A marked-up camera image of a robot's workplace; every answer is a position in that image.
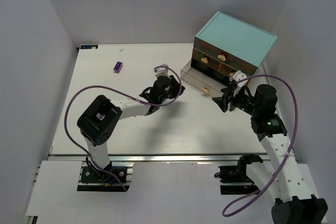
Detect transparent drawer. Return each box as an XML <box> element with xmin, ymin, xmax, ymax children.
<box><xmin>217</xmin><ymin>61</ymin><xmax>254</xmax><ymax>83</ymax></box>
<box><xmin>194</xmin><ymin>38</ymin><xmax>258</xmax><ymax>73</ymax></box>
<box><xmin>181</xmin><ymin>60</ymin><xmax>225</xmax><ymax>97</ymax></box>
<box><xmin>191</xmin><ymin>48</ymin><xmax>221</xmax><ymax>72</ymax></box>

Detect light purple lego brick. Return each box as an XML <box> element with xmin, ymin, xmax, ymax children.
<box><xmin>97</xmin><ymin>113</ymin><xmax>103</xmax><ymax>120</ymax></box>

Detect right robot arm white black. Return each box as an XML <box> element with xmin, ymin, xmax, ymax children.
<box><xmin>213</xmin><ymin>84</ymin><xmax>328</xmax><ymax>223</ymax></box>

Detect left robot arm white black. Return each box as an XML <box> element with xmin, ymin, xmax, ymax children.
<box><xmin>77</xmin><ymin>76</ymin><xmax>185</xmax><ymax>170</ymax></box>

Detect teal drawer cabinet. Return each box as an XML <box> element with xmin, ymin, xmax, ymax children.
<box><xmin>194</xmin><ymin>12</ymin><xmax>277</xmax><ymax>86</ymax></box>

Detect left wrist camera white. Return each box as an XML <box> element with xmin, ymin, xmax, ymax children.
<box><xmin>153</xmin><ymin>63</ymin><xmax>170</xmax><ymax>79</ymax></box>

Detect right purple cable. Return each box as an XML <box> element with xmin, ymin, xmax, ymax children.
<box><xmin>222</xmin><ymin>74</ymin><xmax>299</xmax><ymax>217</ymax></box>

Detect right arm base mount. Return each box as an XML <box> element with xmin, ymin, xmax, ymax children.
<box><xmin>214</xmin><ymin>154</ymin><xmax>263</xmax><ymax>195</ymax></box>

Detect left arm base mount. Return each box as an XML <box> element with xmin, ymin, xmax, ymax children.
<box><xmin>77</xmin><ymin>164</ymin><xmax>132</xmax><ymax>193</ymax></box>

